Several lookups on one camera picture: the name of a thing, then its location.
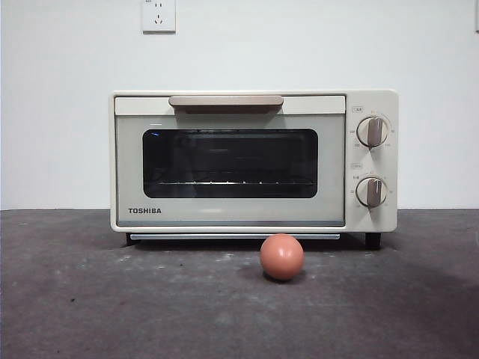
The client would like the cream glass oven door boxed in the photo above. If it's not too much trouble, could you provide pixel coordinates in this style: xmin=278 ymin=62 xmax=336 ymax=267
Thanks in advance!
xmin=114 ymin=95 xmax=347 ymax=228

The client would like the brown egg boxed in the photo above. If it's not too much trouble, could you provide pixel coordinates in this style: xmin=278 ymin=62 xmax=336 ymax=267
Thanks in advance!
xmin=260 ymin=233 xmax=305 ymax=280

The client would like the silver crumb tray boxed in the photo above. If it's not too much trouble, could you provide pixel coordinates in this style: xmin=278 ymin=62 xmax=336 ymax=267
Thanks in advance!
xmin=129 ymin=233 xmax=341 ymax=242

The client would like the small cream timer knob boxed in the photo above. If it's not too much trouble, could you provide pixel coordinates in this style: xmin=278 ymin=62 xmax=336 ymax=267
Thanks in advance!
xmin=355 ymin=177 xmax=389 ymax=209

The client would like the large cream temperature knob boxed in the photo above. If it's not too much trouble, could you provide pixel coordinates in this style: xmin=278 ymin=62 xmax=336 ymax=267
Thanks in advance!
xmin=356 ymin=116 xmax=389 ymax=150

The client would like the cream Toshiba toaster oven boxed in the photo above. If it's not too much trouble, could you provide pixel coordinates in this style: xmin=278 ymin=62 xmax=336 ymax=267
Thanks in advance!
xmin=109 ymin=88 xmax=400 ymax=251

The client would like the metal wire oven rack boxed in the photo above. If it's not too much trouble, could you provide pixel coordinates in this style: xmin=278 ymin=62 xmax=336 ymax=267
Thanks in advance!
xmin=156 ymin=179 xmax=314 ymax=187

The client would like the white wall socket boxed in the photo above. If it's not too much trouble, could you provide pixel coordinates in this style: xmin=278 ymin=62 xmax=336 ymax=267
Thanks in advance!
xmin=141 ymin=0 xmax=177 ymax=35

